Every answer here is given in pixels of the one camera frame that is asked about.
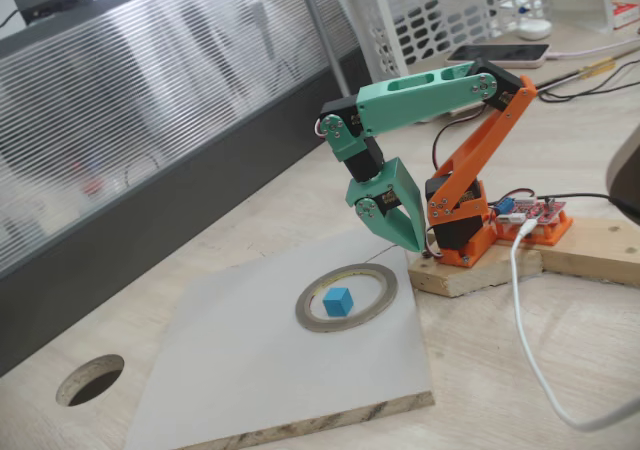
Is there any metal partition post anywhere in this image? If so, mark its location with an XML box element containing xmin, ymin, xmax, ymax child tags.
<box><xmin>293</xmin><ymin>0</ymin><xmax>374</xmax><ymax>101</ymax></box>

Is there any thin black cable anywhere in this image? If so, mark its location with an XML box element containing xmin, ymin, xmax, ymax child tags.
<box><xmin>538</xmin><ymin>61</ymin><xmax>640</xmax><ymax>103</ymax></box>

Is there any grey rounded object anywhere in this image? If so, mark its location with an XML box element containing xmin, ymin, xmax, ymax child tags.
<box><xmin>604</xmin><ymin>124</ymin><xmax>640</xmax><ymax>212</ymax></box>

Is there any white laminated board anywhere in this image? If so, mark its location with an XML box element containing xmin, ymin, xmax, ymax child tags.
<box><xmin>122</xmin><ymin>214</ymin><xmax>436</xmax><ymax>450</ymax></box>

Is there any black power cable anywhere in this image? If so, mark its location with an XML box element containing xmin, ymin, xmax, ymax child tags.
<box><xmin>543</xmin><ymin>191</ymin><xmax>640</xmax><ymax>224</ymax></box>

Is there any white USB cable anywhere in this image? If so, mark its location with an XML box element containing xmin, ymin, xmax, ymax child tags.
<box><xmin>509</xmin><ymin>219</ymin><xmax>640</xmax><ymax>432</ymax></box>

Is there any yellow handled screwdriver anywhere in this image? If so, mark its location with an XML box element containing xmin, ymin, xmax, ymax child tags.
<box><xmin>519</xmin><ymin>44</ymin><xmax>640</xmax><ymax>100</ymax></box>

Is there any red and white box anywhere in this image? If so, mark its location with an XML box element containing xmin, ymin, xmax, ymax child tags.
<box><xmin>612</xmin><ymin>0</ymin><xmax>640</xmax><ymax>31</ymax></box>

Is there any orange controller board mount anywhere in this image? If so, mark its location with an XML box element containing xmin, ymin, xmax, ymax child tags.
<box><xmin>492</xmin><ymin>209</ymin><xmax>574</xmax><ymax>247</ymax></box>

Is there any grey ring of tape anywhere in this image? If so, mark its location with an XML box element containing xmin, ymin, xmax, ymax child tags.
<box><xmin>294</xmin><ymin>263</ymin><xmax>399</xmax><ymax>334</ymax></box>

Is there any brown cardboard sheet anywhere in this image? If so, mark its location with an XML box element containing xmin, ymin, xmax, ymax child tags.
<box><xmin>412</xmin><ymin>19</ymin><xmax>640</xmax><ymax>117</ymax></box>

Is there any pink charging cable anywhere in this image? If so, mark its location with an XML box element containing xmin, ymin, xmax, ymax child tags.
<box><xmin>545</xmin><ymin>37</ymin><xmax>640</xmax><ymax>61</ymax></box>

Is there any smartphone with pink case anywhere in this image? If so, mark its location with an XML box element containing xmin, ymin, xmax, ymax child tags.
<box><xmin>446</xmin><ymin>43</ymin><xmax>551</xmax><ymax>70</ymax></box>

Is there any white earbuds case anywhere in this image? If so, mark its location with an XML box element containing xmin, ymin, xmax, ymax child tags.
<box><xmin>517</xmin><ymin>19</ymin><xmax>553</xmax><ymax>40</ymax></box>

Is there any red controller circuit board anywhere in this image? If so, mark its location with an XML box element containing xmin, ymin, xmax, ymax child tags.
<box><xmin>492</xmin><ymin>194</ymin><xmax>569</xmax><ymax>227</ymax></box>

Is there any ribbed glass desk partition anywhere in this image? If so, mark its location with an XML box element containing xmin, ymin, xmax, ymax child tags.
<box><xmin>0</xmin><ymin>0</ymin><xmax>381</xmax><ymax>379</ymax></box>

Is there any white plastic lattice basket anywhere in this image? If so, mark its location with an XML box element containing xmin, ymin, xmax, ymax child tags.
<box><xmin>342</xmin><ymin>0</ymin><xmax>616</xmax><ymax>124</ymax></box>

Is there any wooden arm base mount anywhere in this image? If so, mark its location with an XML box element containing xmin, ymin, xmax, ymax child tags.
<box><xmin>407</xmin><ymin>213</ymin><xmax>640</xmax><ymax>299</ymax></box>

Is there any blue cube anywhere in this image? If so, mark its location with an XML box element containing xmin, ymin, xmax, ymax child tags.
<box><xmin>322</xmin><ymin>286</ymin><xmax>355</xmax><ymax>318</ymax></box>

